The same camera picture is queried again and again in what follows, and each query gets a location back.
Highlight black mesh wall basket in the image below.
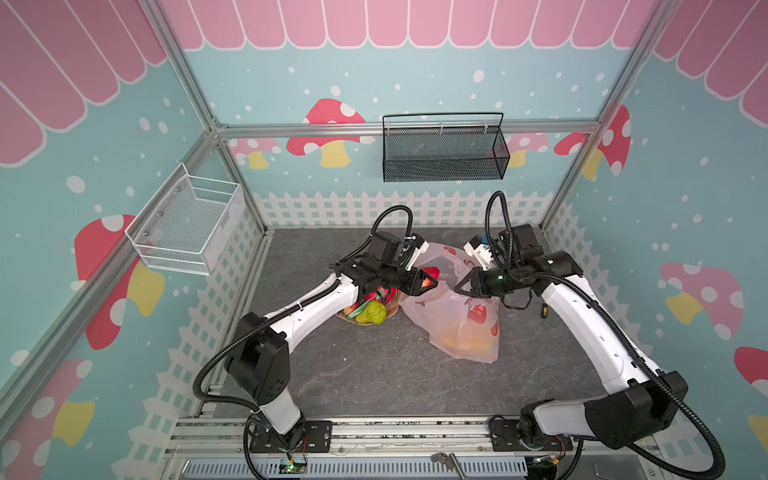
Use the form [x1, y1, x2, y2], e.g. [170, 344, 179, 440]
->
[381, 112, 511, 183]

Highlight red dragon fruit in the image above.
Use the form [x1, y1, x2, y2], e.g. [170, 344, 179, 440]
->
[365, 287, 398, 306]

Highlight green custard apple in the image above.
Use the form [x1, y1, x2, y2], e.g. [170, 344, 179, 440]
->
[354, 301, 388, 325]

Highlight white wire wall basket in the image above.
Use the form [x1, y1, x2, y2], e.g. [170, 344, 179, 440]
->
[125, 164, 245, 276]

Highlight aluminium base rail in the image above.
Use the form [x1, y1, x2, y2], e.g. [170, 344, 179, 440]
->
[156, 416, 666, 479]

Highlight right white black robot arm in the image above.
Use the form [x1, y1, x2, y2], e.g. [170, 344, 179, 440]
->
[454, 191, 726, 479]

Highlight pink printed plastic bag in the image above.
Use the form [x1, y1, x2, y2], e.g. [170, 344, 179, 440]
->
[399, 243, 500, 364]

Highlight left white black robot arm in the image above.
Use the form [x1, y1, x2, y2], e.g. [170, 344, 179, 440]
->
[192, 205, 438, 451]

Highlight tan wavy fruit plate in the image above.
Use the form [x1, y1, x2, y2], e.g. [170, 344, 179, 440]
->
[336, 287, 400, 326]

